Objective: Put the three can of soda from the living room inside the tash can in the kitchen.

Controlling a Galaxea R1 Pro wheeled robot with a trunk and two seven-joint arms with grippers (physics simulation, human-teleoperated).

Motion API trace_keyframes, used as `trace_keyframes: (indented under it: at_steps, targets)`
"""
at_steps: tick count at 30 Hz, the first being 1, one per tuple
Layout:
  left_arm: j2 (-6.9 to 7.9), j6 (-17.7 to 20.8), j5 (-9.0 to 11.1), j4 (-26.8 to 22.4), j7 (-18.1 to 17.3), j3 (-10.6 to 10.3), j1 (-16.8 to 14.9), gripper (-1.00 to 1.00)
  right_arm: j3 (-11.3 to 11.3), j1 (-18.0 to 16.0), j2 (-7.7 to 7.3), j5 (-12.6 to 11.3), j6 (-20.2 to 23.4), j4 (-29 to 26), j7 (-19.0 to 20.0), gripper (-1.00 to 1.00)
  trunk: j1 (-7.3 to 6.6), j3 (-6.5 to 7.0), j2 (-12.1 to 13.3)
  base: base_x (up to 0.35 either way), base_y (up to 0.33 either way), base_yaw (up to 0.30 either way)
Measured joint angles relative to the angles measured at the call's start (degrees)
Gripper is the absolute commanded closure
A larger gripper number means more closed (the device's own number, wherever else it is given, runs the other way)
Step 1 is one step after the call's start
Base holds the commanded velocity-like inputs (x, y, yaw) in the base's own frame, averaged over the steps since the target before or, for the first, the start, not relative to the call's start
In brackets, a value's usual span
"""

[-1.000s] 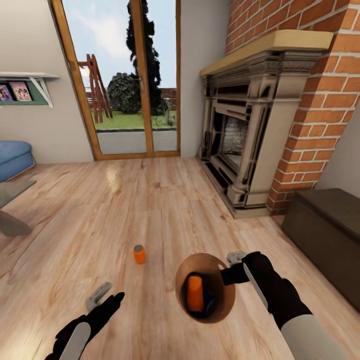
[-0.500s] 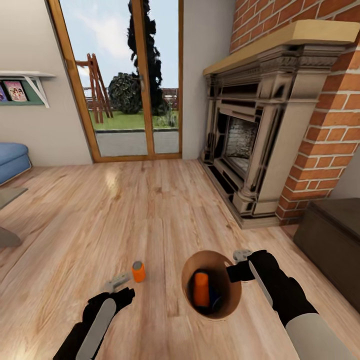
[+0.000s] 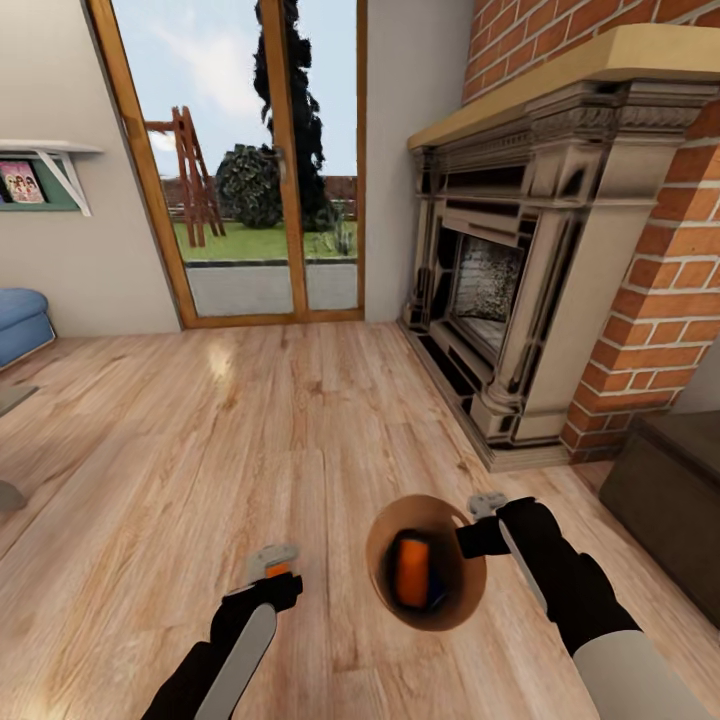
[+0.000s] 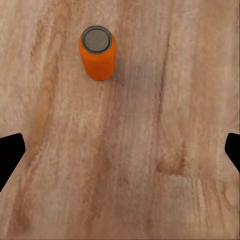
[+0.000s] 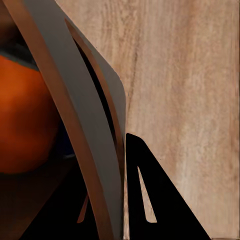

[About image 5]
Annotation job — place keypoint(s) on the trash can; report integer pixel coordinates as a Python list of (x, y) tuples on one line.
[(91, 101)]

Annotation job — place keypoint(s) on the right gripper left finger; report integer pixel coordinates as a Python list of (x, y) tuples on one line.
[(57, 219)]

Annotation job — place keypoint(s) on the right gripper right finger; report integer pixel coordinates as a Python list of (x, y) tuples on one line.
[(175, 219)]

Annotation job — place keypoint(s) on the can of soda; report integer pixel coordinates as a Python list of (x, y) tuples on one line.
[(63, 142), (29, 118)]

